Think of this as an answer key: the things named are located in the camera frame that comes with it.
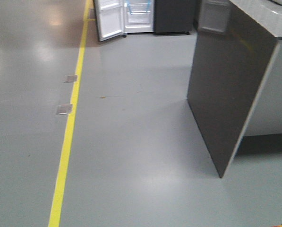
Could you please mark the white fridge door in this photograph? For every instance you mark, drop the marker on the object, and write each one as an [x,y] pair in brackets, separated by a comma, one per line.
[109,18]

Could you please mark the silver floor outlet plate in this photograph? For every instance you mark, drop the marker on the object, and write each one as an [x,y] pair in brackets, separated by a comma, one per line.
[64,109]
[70,78]

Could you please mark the silver floor outlet plate far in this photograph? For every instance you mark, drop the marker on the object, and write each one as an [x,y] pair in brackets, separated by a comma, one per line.
[70,78]

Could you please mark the grey speckled kitchen counter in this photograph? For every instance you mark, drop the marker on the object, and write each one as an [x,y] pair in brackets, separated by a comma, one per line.
[235,87]

